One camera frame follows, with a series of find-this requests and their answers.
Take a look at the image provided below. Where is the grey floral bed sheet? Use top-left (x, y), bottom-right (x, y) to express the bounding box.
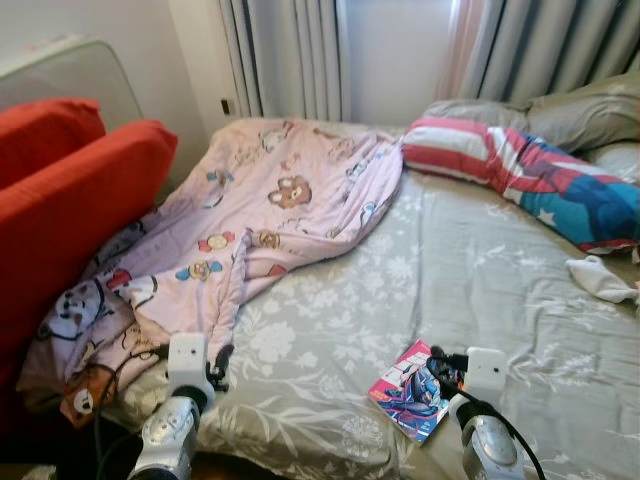
top-left (100, 165), bottom-right (640, 480)

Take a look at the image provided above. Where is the pink cartoon print blanket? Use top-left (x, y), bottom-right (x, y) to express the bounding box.
top-left (18, 117), bottom-right (406, 429)

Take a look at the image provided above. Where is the white crumpled cloth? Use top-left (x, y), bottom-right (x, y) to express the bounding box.
top-left (565, 255), bottom-right (640, 306)

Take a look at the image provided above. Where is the red white blue bolster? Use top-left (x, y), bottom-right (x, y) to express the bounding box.
top-left (402, 115), bottom-right (640, 253)

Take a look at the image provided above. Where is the plain grey pillow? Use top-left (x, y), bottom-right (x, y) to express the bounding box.
top-left (420, 98), bottom-right (531, 131)
top-left (525, 72), bottom-right (640, 153)

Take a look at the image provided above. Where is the grey curtain panel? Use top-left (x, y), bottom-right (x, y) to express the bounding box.
top-left (460, 0), bottom-right (640, 101)
top-left (220, 0), bottom-right (351, 121)

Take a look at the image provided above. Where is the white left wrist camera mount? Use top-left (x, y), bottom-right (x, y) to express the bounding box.
top-left (167, 334), bottom-right (209, 391)

